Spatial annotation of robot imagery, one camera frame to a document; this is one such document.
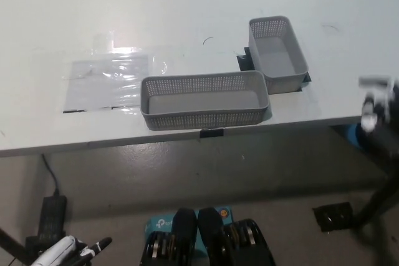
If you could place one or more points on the long grey perforated basket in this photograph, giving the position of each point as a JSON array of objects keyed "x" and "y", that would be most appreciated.
[{"x": 202, "y": 121}]

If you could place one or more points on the clear plastic sheet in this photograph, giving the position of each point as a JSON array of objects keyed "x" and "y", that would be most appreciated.
[{"x": 106, "y": 82}]

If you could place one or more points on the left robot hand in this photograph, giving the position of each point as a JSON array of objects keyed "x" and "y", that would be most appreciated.
[{"x": 59, "y": 250}]

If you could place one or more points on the short grey perforated basket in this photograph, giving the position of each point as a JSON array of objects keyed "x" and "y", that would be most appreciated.
[{"x": 274, "y": 66}]

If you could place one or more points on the black slanted bar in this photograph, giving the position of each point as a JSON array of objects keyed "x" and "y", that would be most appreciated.
[{"x": 12, "y": 242}]

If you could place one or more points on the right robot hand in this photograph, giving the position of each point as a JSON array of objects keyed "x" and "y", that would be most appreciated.
[{"x": 378, "y": 101}]

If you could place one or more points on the black box under adapter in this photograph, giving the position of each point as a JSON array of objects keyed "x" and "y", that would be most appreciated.
[{"x": 32, "y": 244}]

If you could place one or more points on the black power adapter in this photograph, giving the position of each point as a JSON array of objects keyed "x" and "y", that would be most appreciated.
[{"x": 52, "y": 216}]

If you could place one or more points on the blue tp-link box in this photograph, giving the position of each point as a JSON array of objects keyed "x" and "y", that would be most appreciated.
[{"x": 160, "y": 224}]

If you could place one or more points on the blue round object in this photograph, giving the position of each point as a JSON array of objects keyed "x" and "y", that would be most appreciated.
[{"x": 352, "y": 136}]

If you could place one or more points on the black floor socket plate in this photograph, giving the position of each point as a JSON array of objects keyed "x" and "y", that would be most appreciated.
[{"x": 335, "y": 216}]

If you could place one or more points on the small black edge tape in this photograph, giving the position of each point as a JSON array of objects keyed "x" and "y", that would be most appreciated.
[{"x": 212, "y": 133}]

